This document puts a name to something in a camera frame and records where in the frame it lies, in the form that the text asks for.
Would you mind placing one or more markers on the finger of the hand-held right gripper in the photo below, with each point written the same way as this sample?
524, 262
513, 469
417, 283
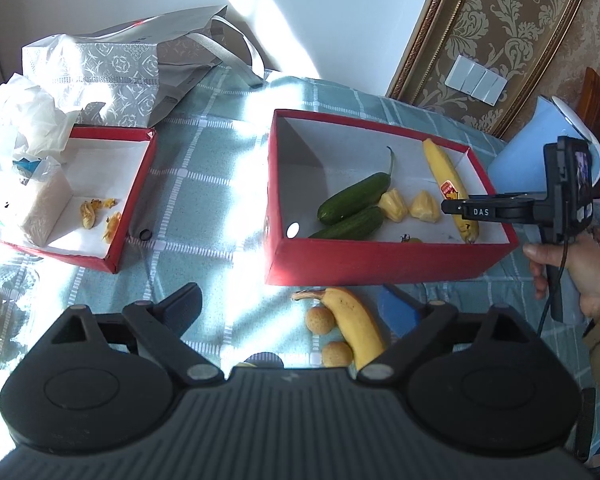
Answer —
460, 207

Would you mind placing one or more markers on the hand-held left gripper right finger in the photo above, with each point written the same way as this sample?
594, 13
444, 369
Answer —
400, 312

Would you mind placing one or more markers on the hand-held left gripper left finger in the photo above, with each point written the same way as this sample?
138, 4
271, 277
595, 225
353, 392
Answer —
182, 307

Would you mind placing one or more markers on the banana with red sticker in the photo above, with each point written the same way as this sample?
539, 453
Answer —
440, 170

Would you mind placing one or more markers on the plain yellow banana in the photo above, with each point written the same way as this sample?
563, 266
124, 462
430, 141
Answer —
355, 320

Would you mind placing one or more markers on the large red cardboard box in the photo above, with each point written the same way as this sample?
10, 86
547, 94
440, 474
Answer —
380, 260

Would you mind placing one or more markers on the green tomato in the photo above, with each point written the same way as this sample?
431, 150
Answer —
411, 239

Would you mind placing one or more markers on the brown longan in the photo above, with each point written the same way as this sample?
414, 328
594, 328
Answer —
319, 320
336, 355

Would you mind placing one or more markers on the short cucumber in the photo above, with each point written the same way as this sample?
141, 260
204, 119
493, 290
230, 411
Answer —
350, 227

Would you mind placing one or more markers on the long cucumber with stem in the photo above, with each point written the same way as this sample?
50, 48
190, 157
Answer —
350, 200

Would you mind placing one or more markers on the person's right hand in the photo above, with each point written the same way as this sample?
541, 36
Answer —
590, 270

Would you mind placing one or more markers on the light blue electric kettle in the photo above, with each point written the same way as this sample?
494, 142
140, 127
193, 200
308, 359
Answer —
520, 165

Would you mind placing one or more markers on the yellow fruit peel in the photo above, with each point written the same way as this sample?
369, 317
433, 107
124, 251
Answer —
113, 227
110, 203
90, 212

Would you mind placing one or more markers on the shallow red box lid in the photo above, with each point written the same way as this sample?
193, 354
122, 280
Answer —
95, 175

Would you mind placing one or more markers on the clear plastic clamshell container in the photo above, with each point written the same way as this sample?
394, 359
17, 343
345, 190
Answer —
15, 285

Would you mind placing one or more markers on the white block in plastic wrap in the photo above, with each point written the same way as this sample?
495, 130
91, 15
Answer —
40, 205

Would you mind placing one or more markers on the silver patterned gift bag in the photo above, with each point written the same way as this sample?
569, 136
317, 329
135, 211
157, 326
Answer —
120, 70

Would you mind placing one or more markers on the white plastic bag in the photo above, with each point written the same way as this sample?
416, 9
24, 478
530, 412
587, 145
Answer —
25, 110

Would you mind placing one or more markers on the white wall switch panel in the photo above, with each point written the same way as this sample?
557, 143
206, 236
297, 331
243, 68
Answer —
475, 80

